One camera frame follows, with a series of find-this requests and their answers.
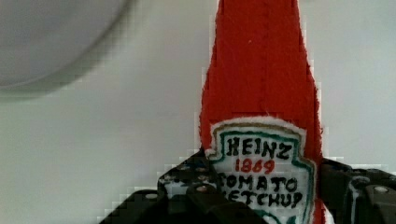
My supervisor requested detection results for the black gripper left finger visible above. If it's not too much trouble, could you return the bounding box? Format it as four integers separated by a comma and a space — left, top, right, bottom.
99, 149, 268, 224

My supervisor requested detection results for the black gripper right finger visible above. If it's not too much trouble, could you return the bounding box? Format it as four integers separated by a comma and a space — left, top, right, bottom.
318, 159, 396, 224

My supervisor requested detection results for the red felt ketchup bottle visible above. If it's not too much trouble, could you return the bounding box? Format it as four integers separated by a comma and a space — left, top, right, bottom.
200, 0, 325, 224

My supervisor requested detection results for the grey round plate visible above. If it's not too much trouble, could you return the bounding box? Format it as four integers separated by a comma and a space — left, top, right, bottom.
0, 0, 128, 89

